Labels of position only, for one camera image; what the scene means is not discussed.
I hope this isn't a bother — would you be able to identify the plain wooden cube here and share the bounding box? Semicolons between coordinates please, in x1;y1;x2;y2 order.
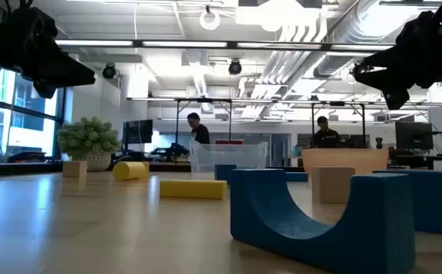
62;160;88;179
311;166;356;205

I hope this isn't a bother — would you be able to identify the blue cube block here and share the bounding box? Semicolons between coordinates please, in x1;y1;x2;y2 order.
372;170;442;235

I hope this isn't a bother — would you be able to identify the large window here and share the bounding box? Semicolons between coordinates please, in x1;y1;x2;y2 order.
0;67;66;163

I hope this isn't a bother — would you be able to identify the person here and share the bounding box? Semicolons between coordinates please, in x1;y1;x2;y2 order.
310;115;342;149
186;112;211;145

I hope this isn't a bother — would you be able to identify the orange plastic bin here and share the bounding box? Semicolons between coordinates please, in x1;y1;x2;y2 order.
302;148;390;178

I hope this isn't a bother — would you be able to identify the clear plastic bin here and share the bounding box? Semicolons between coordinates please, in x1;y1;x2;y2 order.
189;140;269;180

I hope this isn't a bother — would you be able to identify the black metal station frame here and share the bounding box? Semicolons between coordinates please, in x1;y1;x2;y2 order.
173;97;234;155
310;100;367;148

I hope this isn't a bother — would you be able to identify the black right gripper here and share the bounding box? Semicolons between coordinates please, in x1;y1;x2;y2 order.
353;11;442;111

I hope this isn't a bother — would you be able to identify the black overhead light bar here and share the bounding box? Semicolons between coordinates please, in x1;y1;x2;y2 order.
55;38;396;53

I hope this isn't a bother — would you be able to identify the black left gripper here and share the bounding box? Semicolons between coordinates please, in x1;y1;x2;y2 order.
0;5;97;100

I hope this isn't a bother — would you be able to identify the white cable ring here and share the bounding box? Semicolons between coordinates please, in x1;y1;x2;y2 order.
199;9;221;31

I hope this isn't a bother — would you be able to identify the black computer monitor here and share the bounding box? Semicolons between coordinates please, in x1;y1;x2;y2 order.
122;119;154;145
395;121;434;151

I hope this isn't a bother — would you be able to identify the yellow cylinder block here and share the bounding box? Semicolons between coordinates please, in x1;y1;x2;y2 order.
112;161;149;182

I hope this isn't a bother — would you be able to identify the silver ventilation duct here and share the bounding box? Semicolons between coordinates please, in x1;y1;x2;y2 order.
313;0;400;79

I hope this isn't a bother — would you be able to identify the blue arch block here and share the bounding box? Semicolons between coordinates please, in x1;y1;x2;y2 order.
230;168;416;274

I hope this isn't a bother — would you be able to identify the yellow rectangular block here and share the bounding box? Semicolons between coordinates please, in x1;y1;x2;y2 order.
159;179;228;200

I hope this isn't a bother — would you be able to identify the green plant in white pot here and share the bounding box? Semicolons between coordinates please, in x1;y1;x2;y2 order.
56;116;123;173

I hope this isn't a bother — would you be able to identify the black round ceiling spotlight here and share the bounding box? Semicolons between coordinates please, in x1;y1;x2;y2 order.
101;62;117;80
227;59;243;76

